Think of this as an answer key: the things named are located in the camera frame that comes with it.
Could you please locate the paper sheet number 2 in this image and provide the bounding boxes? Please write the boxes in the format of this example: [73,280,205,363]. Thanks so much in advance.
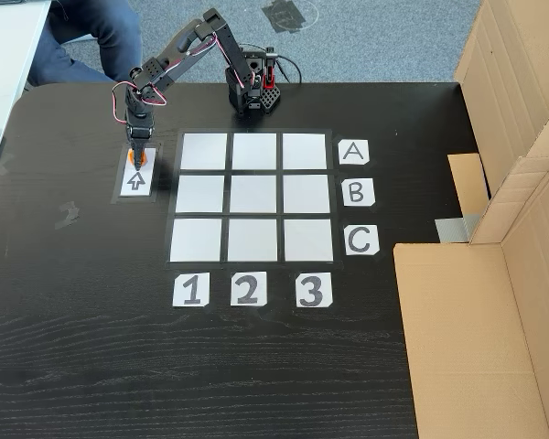
[229,270,268,307]

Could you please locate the white desk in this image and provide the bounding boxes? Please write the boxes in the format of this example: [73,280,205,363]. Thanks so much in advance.
[0,0,52,198]

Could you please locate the white arrow paper sheet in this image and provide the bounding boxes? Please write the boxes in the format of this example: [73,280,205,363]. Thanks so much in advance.
[118,146,158,198]

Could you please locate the round orange token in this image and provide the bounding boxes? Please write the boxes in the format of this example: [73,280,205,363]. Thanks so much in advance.
[127,148,151,169]

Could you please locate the black floor tape patch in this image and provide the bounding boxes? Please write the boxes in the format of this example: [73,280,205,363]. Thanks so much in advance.
[260,0,320,36]

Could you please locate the paper sheet number 1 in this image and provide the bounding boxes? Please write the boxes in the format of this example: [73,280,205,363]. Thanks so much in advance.
[171,273,210,308]

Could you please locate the grey duct tape strip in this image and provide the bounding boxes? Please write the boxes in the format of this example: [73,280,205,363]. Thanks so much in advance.
[434,212,481,244]

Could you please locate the brown cardboard screen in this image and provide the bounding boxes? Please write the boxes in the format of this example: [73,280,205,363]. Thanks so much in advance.
[393,155,549,439]
[447,0,549,246]

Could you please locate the paper sheet letter B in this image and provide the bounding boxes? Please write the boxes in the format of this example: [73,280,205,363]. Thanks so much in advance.
[341,177,377,208]

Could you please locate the red white servo wire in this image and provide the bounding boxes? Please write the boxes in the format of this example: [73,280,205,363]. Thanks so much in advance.
[111,80,169,127]

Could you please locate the white nine-square paper grid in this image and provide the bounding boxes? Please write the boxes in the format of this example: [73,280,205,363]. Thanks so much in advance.
[164,128,345,272]

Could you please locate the paper sheet letter A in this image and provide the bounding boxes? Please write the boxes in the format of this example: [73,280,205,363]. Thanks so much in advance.
[338,139,371,166]

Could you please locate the paper sheet number 3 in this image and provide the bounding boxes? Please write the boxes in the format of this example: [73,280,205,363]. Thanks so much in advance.
[295,272,335,309]

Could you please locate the black power cable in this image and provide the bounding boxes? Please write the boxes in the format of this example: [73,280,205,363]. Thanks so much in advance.
[274,54,304,86]

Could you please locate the red black table clamp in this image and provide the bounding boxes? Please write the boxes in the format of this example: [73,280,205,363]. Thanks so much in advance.
[262,45,279,91]

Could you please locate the person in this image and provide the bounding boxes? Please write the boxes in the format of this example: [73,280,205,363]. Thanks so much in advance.
[25,0,145,89]

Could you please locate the paper sheet letter C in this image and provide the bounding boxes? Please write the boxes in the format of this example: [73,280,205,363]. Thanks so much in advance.
[344,224,381,257]

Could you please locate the clear tape scraps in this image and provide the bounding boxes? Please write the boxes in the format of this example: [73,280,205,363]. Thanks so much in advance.
[53,199,81,230]

